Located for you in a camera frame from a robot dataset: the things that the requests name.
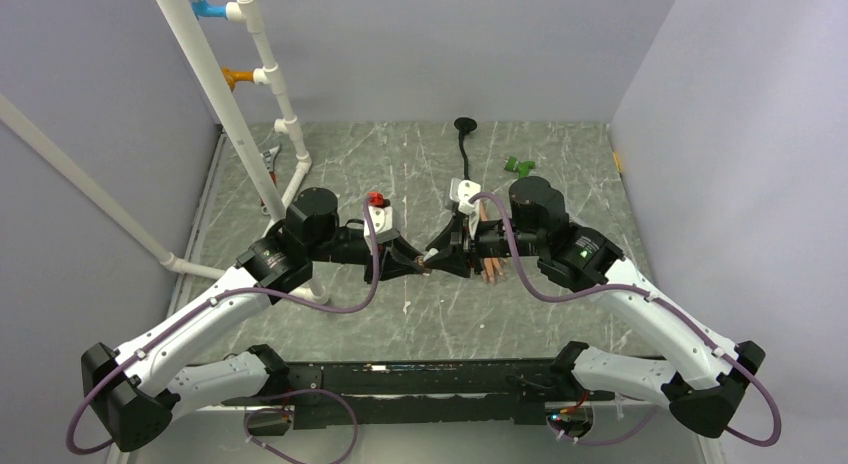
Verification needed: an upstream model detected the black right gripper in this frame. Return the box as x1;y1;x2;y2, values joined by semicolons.
423;211;545;277

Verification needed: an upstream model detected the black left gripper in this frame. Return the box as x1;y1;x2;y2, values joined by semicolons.
308;227;424;285

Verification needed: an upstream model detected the glitter nail polish bottle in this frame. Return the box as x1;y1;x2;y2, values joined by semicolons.
415;248;439;275

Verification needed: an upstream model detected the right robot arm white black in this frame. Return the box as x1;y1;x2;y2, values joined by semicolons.
423;176;765;438

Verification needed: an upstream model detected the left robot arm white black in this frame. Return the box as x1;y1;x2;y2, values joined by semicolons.
81;187;423;452

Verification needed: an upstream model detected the mannequin practice hand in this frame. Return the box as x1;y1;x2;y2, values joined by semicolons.
476;202;508;285

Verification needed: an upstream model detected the green pipe fitting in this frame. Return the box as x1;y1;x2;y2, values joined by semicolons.
504;156;536;178

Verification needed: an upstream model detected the black flexible stand with base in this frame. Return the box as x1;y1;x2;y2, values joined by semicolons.
453;116;478;180

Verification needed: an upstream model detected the orange pipe fitting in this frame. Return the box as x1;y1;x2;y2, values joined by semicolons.
221;67;254;92

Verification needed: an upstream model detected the blue pipe fitting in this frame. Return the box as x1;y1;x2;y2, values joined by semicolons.
188;0;227;19

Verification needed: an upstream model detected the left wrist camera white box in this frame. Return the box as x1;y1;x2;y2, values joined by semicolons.
363;192;401;249

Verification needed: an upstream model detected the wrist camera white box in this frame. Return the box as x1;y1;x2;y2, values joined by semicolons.
363;192;401;249
447;178;481;216

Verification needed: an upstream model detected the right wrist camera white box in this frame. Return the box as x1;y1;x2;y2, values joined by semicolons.
447;178;481;216

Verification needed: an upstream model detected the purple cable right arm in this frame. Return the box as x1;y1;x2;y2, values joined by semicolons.
466;191;783;447

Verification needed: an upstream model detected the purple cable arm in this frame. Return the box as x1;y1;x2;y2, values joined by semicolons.
466;191;783;447
64;197;382;457

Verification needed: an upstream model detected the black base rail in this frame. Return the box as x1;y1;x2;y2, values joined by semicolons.
225;358;596;430

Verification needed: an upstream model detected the adjustable wrench red handle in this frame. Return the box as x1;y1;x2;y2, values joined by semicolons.
261;145;280;216

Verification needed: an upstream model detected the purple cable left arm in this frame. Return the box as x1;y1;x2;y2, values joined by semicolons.
64;197;382;457

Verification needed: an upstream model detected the white PVC pipe frame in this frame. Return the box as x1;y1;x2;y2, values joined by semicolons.
0;0;331;307

